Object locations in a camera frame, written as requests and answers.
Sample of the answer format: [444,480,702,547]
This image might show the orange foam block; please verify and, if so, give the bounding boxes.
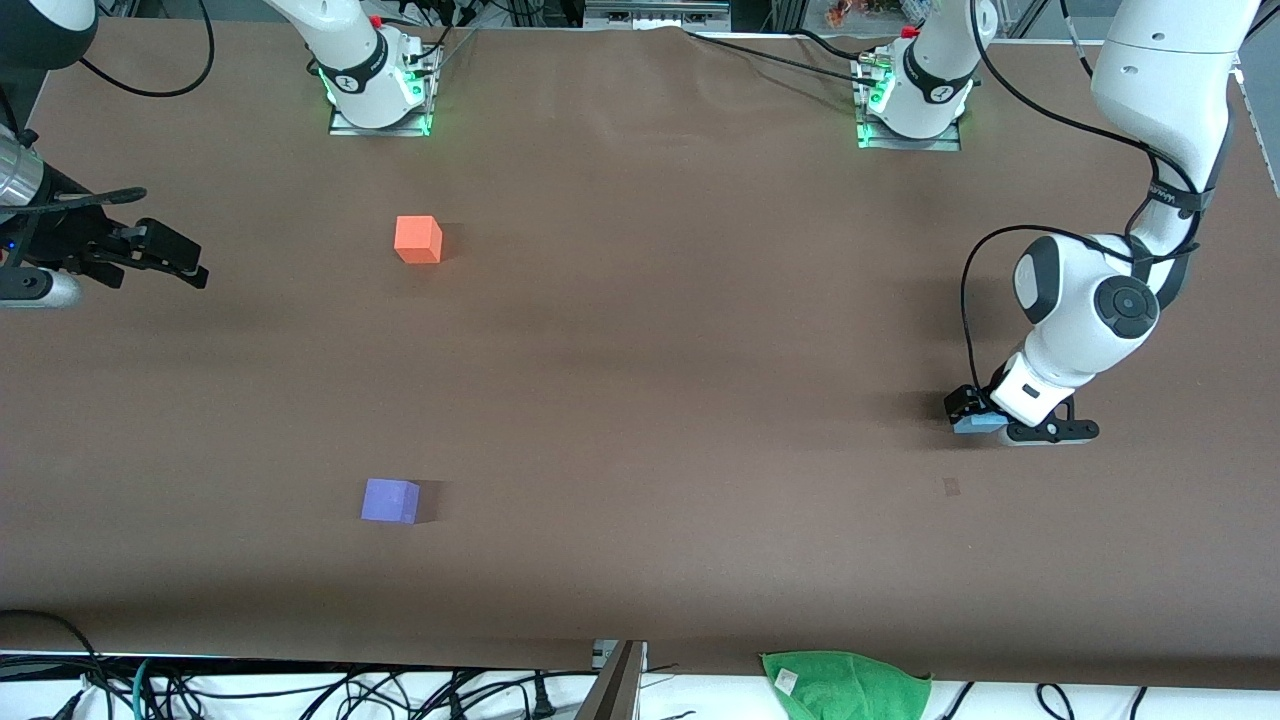
[394,215,444,265]

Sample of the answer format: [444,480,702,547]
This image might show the purple foam block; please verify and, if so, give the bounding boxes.
[361,478,421,525]

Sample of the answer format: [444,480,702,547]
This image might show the green cloth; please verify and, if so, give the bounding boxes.
[760,650,933,720]

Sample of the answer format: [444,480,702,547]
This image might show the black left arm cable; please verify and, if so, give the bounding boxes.
[959,0,1217,403]

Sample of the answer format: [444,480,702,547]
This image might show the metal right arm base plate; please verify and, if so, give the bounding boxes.
[328,45,434,137]

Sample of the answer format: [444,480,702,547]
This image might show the thick black looped cable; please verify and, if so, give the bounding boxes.
[0,610,113,720]

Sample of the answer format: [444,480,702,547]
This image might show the black cable to arm base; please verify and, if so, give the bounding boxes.
[685,28,883,87]

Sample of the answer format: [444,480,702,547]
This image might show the grey metal post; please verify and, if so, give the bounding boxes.
[575,640,648,720]

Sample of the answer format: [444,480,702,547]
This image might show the aluminium frame rail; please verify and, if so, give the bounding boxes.
[585,0,732,31]

